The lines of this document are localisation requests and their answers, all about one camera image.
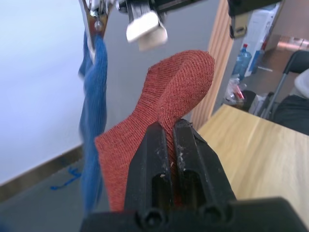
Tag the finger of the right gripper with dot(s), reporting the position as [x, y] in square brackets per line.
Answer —
[141, 8]
[173, 3]

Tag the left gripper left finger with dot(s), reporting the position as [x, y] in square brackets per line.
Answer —
[149, 169]

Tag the blue sock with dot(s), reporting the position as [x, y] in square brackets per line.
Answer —
[94, 108]

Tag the white rounded object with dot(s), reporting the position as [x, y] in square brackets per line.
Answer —
[303, 82]

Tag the red sock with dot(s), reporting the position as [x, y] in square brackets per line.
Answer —
[183, 79]

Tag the brown baseboard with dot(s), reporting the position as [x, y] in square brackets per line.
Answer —
[36, 174]

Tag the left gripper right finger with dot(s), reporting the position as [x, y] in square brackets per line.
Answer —
[200, 174]

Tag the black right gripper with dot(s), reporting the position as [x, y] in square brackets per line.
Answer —
[251, 6]

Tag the white water dispenser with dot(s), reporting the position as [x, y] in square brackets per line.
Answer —
[263, 29]

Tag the dark bundle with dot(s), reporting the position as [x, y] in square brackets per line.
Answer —
[294, 112]

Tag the clear plastic trash bag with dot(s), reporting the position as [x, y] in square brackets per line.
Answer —
[235, 89]

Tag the black bin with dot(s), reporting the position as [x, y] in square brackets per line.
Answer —
[249, 99]

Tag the wooden rack slanted leg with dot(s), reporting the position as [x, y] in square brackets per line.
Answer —
[219, 60]

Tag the blue water bottle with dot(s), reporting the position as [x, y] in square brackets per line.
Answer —
[242, 62]

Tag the black folding chair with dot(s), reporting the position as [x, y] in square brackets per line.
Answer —
[298, 62]

